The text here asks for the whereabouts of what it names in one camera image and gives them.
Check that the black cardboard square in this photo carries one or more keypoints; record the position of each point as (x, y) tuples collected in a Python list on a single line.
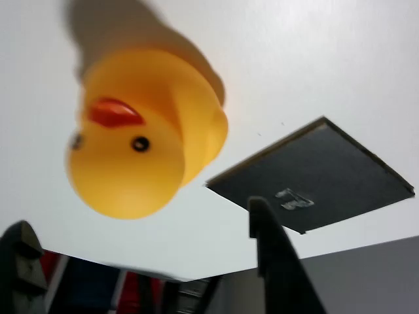
[(320, 170)]

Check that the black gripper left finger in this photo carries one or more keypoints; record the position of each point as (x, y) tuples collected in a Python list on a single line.
[(19, 268)]

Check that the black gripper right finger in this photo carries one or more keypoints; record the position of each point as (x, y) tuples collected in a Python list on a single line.
[(281, 268)]

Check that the yellow rubber duck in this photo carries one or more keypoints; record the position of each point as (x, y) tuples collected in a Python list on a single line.
[(131, 147)]

